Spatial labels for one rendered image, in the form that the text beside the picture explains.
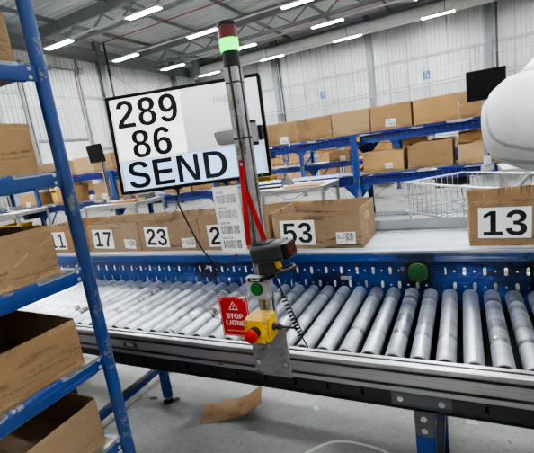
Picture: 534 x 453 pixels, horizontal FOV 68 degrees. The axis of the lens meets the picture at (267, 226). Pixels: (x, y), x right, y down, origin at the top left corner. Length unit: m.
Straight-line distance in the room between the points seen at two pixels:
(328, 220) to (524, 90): 1.09
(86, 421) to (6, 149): 0.59
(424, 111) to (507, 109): 5.40
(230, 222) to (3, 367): 0.62
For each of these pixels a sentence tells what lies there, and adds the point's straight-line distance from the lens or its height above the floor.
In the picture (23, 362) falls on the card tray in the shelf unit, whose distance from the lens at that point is 0.90.
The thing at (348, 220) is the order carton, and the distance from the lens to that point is 1.63.
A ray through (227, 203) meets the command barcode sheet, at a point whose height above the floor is 1.19.
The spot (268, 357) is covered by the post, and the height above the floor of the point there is 0.73.
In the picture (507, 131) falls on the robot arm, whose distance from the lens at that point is 0.70.
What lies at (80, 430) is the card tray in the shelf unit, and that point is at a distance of 1.03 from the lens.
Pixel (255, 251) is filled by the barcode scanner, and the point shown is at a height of 1.07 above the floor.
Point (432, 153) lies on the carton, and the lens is 5.84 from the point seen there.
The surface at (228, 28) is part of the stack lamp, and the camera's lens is 1.12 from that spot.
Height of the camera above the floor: 1.33
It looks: 11 degrees down
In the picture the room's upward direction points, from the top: 8 degrees counter-clockwise
